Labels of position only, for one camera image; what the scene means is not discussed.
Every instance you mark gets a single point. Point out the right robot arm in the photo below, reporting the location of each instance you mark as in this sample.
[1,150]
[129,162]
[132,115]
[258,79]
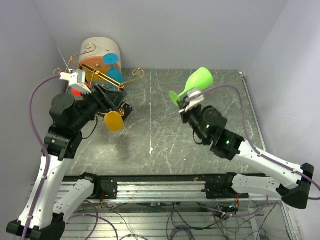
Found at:
[282,179]

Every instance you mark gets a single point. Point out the aluminium frame rail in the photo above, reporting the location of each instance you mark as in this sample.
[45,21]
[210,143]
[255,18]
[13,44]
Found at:
[123,190]

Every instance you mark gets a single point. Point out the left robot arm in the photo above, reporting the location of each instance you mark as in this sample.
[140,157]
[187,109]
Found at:
[44,217]

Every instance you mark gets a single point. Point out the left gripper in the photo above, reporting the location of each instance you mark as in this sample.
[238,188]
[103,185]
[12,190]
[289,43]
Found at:
[107,100]

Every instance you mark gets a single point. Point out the blue wine glass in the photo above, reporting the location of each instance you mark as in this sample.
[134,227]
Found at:
[114,70]

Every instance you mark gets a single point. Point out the red wine glass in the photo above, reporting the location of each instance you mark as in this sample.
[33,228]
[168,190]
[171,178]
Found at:
[76,92]

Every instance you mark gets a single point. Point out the yellow wine glass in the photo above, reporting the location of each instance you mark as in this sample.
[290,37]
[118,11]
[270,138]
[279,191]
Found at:
[113,121]

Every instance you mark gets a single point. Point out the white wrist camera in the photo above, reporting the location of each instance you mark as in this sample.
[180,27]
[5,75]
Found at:
[76,80]
[193,98]

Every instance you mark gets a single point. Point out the gold black wine glass rack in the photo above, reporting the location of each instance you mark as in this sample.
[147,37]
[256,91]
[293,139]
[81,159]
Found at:
[105,77]

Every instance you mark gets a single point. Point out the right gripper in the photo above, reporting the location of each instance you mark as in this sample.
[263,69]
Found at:
[184,115]

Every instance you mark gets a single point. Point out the green wine glass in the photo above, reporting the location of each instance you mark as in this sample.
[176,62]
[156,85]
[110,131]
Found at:
[201,79]

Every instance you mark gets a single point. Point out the cylindrical drum container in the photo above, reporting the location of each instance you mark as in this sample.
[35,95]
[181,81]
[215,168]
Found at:
[92,51]

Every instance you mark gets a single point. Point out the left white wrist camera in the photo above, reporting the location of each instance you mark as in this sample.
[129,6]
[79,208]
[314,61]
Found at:
[76,80]

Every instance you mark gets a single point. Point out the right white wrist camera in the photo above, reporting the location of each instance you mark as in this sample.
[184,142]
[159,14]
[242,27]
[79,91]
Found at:
[193,98]

